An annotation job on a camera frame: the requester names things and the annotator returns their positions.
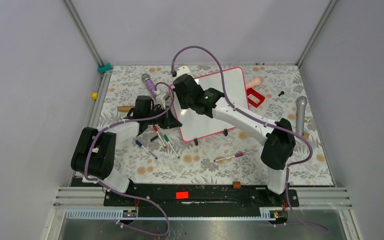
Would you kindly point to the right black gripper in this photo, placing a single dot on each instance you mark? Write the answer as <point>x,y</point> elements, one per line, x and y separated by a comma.
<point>183,105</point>

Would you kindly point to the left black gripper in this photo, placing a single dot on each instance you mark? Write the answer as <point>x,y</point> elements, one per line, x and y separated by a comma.
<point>169,120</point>

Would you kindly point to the pink framed whiteboard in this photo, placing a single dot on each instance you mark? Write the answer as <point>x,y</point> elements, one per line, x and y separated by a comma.
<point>195,126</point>

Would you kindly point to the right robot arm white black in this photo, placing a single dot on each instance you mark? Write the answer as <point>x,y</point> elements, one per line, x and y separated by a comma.
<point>276,137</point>

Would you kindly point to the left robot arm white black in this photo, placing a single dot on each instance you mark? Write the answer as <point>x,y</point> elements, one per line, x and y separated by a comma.
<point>95,152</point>

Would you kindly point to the green capped marker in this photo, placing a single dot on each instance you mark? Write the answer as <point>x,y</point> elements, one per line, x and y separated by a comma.
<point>171,146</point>

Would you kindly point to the red capped marker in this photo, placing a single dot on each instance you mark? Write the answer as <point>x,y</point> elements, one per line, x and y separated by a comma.
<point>155,128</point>

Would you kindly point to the black marker cap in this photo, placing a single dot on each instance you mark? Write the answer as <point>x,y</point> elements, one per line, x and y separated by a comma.
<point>154,138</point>

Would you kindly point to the blue capped marker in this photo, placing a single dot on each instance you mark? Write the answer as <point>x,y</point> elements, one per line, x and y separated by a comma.
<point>145,149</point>

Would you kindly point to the floral patterned table mat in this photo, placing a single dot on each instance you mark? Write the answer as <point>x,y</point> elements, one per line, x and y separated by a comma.
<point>196,164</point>

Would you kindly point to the purple glitter microphone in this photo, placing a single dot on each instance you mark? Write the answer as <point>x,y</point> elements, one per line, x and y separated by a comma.
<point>150,85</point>

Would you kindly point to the pink toy microphone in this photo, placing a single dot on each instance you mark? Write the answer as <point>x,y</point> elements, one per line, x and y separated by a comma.
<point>256,81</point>

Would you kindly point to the red tape label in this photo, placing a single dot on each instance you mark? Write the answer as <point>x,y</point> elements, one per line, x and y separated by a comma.
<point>181,195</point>

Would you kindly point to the pink capped marker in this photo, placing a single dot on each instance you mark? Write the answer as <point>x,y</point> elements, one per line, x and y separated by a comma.
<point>237,155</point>

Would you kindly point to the small yellow cube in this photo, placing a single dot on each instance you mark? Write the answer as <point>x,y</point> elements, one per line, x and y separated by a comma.
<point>94,95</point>

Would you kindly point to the small brown block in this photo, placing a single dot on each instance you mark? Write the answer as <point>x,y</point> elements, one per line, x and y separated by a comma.
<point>236,185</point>

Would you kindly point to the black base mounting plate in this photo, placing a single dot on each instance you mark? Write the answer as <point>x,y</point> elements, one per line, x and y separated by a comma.
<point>204,200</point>

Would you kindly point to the silver grey microphone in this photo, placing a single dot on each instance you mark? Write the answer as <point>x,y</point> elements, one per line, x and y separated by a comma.
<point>301,104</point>

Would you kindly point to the small tan wooden cube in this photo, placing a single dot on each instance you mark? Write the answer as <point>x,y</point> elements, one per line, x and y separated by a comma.
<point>306,135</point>

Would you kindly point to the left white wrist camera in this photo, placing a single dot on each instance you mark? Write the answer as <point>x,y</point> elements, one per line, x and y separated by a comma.
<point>163,98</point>

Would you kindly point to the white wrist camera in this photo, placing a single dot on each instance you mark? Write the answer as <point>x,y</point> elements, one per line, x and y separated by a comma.
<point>181,70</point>
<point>163,98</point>

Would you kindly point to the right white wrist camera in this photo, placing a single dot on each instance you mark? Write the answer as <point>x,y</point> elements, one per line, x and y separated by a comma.
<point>181,70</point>

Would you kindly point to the red rectangular frame block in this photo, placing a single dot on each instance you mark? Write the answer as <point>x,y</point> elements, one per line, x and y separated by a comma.
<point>254,98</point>

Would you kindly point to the teal corner bracket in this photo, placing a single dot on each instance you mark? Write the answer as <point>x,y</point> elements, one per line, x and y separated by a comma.
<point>104,68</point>

